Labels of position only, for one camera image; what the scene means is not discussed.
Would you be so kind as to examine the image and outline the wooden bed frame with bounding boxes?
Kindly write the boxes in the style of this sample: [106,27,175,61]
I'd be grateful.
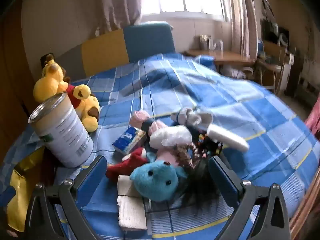
[290,170,320,240]

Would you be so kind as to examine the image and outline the patterned braided scrunchie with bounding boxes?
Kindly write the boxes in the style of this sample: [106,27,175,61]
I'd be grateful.
[175,142,200,168]

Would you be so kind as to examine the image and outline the yellow giraffe plush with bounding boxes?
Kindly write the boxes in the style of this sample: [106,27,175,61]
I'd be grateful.
[33,59,100,133]

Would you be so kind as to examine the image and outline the blue plaid bedsheet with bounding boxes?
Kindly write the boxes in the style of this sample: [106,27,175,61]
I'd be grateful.
[0,52,313,240]

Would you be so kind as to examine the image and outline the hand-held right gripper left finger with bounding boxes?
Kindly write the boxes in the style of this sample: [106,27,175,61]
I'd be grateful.
[24,155,108,240]

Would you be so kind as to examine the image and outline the grey sock bundle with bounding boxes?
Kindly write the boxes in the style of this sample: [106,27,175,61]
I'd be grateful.
[171,107,213,128]

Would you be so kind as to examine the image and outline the blue tissue packet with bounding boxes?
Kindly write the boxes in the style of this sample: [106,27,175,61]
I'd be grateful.
[112,126,147,155]

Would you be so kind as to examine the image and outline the pink ribbed plush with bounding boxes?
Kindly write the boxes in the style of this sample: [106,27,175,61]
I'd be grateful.
[156,150,180,167]

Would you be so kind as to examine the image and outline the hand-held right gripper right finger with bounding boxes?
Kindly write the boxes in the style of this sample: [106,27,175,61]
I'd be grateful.
[208,155,292,240]

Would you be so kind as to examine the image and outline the gold box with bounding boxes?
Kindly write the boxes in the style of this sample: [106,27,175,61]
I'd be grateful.
[6,146,47,233]

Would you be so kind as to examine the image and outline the pink towel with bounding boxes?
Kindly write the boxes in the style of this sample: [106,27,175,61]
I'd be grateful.
[129,110,160,137]

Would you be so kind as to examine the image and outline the white towel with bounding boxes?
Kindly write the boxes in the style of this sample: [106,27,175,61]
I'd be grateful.
[117,175,148,230]

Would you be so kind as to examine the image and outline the cluttered shelving unit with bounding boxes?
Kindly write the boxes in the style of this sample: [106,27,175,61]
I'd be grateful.
[257,0,300,90]

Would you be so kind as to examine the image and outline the padded multicolour headboard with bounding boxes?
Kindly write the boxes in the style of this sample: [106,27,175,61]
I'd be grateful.
[54,22,175,78]

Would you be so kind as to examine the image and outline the glass jars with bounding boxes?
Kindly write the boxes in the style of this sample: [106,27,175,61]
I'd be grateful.
[199,34,223,52]

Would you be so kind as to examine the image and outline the pink cloth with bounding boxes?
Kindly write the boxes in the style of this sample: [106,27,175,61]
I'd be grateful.
[305,100,320,135]

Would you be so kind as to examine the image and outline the pink curtain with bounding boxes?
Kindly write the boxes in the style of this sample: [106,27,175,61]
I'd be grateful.
[216,0,258,59]
[99,0,145,34]

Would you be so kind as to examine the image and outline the large metal tin can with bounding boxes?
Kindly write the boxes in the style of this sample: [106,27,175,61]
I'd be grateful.
[27,92,94,168]

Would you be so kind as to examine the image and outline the white foam sponge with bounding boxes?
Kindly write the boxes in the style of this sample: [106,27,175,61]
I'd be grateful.
[207,124,250,152]

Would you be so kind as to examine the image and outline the blue plush toy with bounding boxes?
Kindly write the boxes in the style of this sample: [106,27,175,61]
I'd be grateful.
[130,160,187,202]

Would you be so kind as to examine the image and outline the red plush stocking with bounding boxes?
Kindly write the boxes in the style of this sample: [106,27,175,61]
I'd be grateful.
[105,147,148,179]

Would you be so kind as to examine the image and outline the wooden wardrobe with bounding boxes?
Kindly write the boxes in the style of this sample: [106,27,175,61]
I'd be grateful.
[0,5,35,155]

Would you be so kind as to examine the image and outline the wooden desk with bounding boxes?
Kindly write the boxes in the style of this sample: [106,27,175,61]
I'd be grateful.
[185,49,255,67]

